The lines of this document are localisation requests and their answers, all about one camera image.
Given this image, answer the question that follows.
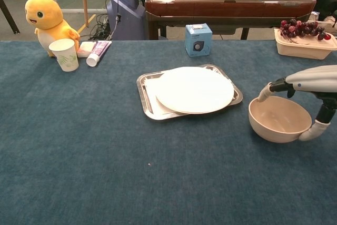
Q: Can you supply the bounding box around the white round plate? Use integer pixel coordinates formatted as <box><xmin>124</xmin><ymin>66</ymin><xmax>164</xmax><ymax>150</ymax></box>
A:
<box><xmin>155</xmin><ymin>66</ymin><xmax>235</xmax><ymax>115</ymax></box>

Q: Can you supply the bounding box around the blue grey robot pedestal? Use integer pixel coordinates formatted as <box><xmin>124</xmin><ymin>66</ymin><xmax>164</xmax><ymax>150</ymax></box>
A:
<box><xmin>106</xmin><ymin>0</ymin><xmax>147</xmax><ymax>41</ymax></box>

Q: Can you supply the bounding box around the black floor cable tangle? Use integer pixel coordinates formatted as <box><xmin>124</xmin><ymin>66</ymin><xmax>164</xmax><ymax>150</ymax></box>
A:
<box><xmin>89</xmin><ymin>13</ymin><xmax>113</xmax><ymax>41</ymax></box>

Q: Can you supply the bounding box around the beige round bowl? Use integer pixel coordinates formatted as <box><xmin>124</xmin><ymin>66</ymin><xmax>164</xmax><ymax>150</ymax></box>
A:
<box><xmin>248</xmin><ymin>95</ymin><xmax>313</xmax><ymax>144</ymax></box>

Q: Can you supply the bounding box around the yellow plush toy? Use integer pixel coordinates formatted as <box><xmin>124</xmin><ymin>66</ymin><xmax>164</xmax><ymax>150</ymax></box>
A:
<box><xmin>25</xmin><ymin>0</ymin><xmax>81</xmax><ymax>57</ymax></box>

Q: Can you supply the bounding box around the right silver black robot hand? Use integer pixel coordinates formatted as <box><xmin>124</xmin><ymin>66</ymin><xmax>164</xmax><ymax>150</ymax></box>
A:
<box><xmin>257</xmin><ymin>64</ymin><xmax>337</xmax><ymax>142</ymax></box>

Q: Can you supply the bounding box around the silver metal tray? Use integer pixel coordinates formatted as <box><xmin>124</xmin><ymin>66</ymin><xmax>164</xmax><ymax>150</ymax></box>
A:
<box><xmin>136</xmin><ymin>64</ymin><xmax>243</xmax><ymax>121</ymax></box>

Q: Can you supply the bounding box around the red grape bunch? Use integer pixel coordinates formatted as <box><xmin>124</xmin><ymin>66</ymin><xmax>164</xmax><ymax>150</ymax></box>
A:
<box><xmin>279</xmin><ymin>18</ymin><xmax>331</xmax><ymax>41</ymax></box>

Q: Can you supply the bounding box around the white pink soap packet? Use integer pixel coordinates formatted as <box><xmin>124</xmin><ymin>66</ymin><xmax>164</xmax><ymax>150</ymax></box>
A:
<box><xmin>76</xmin><ymin>41</ymin><xmax>97</xmax><ymax>58</ymax></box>

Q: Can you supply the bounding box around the small blue cardboard box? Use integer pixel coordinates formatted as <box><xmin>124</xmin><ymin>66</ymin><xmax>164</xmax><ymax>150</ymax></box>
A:
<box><xmin>185</xmin><ymin>23</ymin><xmax>213</xmax><ymax>57</ymax></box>

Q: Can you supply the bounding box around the blue table cloth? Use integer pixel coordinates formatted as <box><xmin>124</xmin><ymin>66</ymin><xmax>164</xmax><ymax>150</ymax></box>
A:
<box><xmin>0</xmin><ymin>40</ymin><xmax>337</xmax><ymax>225</ymax></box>

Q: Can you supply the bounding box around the purple white toothpaste tube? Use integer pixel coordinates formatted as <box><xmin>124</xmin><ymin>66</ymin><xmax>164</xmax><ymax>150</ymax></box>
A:
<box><xmin>86</xmin><ymin>40</ymin><xmax>113</xmax><ymax>67</ymax></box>

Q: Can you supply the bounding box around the brown mahjong table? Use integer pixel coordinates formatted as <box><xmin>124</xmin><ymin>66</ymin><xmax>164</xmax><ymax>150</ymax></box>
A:
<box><xmin>144</xmin><ymin>0</ymin><xmax>317</xmax><ymax>41</ymax></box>

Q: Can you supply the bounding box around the white plastic cup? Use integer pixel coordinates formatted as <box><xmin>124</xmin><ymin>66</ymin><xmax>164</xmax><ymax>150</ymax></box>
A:
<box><xmin>48</xmin><ymin>38</ymin><xmax>80</xmax><ymax>72</ymax></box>

